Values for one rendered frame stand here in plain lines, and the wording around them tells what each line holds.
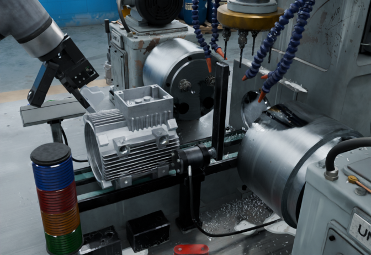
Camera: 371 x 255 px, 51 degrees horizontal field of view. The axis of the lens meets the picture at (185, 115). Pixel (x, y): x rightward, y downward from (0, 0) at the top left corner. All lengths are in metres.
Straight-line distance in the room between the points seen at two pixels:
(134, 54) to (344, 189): 0.95
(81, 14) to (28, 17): 5.77
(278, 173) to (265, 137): 0.09
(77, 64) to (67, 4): 5.63
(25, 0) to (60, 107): 0.37
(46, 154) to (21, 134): 0.98
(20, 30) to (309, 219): 0.68
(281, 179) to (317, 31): 0.50
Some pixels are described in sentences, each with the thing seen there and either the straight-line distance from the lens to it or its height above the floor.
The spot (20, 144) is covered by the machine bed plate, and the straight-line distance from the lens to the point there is 1.53.
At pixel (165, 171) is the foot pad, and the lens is 1.00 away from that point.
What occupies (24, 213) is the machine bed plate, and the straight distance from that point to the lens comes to 1.20.
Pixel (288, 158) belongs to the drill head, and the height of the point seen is 1.11.
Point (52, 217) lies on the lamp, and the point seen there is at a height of 1.11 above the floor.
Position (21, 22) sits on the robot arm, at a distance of 0.88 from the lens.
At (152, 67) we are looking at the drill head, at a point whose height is 1.09.
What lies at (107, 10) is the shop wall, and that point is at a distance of 6.74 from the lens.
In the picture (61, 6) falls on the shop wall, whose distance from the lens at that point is 6.56.
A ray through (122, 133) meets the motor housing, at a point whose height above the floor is 1.08.
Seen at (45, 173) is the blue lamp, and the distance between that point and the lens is 0.62.
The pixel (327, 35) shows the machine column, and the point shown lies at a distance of 1.14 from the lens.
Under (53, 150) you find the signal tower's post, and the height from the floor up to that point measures 1.22.
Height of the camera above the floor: 1.53
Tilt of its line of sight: 27 degrees down
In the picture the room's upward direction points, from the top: 1 degrees clockwise
